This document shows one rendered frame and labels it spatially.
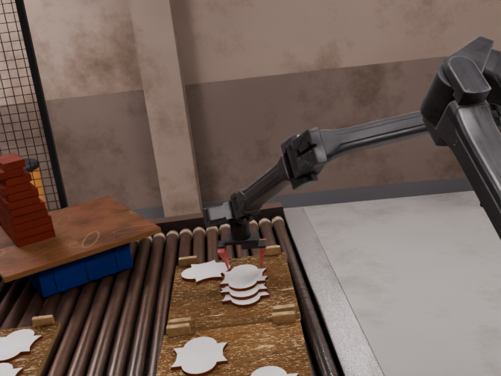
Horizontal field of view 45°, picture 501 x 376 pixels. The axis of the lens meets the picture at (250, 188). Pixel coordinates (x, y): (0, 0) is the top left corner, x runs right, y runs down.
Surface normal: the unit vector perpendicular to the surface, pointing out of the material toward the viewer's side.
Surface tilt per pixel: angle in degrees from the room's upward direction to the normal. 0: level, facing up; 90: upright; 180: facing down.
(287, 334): 0
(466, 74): 38
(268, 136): 90
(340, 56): 90
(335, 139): 60
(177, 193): 90
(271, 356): 0
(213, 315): 0
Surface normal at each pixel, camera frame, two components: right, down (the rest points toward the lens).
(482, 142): 0.04, -0.57
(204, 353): -0.11, -0.95
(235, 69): -0.04, 0.31
